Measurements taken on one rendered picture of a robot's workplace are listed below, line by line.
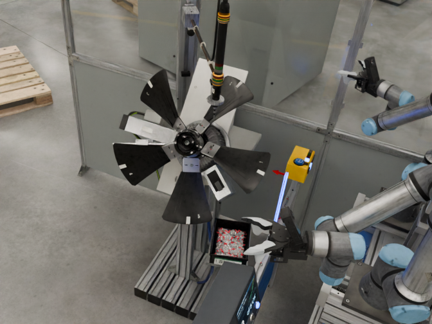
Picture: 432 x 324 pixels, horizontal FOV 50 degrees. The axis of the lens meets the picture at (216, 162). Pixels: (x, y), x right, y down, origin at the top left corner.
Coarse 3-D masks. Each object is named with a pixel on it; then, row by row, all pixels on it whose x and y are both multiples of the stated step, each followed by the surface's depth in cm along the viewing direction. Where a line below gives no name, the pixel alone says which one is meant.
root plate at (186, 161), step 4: (184, 160) 205; (188, 160) 206; (192, 160) 207; (196, 160) 209; (184, 164) 205; (188, 164) 206; (196, 164) 209; (184, 168) 205; (188, 168) 206; (192, 168) 207; (196, 168) 208
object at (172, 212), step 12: (180, 180) 203; (192, 180) 206; (180, 192) 203; (192, 192) 206; (204, 192) 209; (168, 204) 202; (180, 204) 203; (192, 204) 205; (204, 204) 208; (168, 216) 202; (180, 216) 203; (192, 216) 205; (204, 216) 207
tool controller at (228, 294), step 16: (224, 272) 149; (240, 272) 148; (224, 288) 144; (240, 288) 143; (256, 288) 153; (208, 304) 140; (224, 304) 139; (240, 304) 140; (208, 320) 135; (224, 320) 134; (240, 320) 141
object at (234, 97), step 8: (224, 80) 212; (232, 80) 208; (224, 88) 209; (232, 88) 205; (240, 88) 202; (248, 88) 200; (224, 96) 206; (232, 96) 202; (240, 96) 200; (248, 96) 198; (224, 104) 203; (232, 104) 200; (240, 104) 198; (208, 112) 208; (216, 112) 203; (224, 112) 200; (208, 120) 203
